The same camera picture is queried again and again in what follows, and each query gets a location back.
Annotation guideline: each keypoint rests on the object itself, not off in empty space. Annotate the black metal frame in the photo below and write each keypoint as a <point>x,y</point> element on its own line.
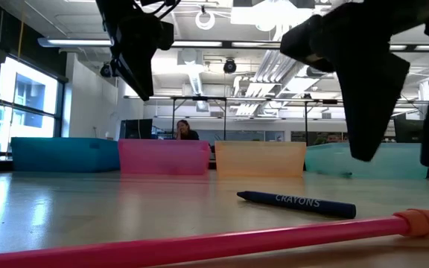
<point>306,126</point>
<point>225,119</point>

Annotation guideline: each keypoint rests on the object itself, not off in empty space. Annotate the orange plastic bin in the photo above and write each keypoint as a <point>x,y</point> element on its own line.
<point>259,158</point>

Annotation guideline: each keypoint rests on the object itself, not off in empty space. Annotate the black monitor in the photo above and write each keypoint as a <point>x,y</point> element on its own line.
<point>408,130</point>
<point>136,129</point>

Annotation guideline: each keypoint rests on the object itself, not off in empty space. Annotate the dark blue crayon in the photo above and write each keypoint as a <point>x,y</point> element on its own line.
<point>296,203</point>

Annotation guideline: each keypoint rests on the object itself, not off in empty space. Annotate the teal plastic bin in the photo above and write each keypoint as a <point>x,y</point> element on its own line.
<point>397,164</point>

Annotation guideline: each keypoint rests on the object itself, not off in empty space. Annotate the blue plastic bin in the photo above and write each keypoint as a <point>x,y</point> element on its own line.
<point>62,154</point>

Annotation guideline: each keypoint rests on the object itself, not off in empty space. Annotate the pink plastic bin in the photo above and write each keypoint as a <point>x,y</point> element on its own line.
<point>162,156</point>

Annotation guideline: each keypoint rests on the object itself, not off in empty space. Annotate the black overhead light beam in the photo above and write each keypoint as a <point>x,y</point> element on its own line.
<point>227,44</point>

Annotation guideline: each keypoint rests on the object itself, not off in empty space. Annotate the large window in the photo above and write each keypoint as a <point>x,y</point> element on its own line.
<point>24,126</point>

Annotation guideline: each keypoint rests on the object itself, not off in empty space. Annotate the pink pencil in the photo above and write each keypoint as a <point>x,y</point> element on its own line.
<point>237,240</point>

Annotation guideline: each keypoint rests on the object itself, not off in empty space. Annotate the person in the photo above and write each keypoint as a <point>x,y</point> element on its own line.
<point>186,133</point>
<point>333,138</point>

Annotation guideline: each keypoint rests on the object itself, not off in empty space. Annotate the black overhead camera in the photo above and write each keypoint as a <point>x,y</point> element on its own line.
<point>229,66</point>

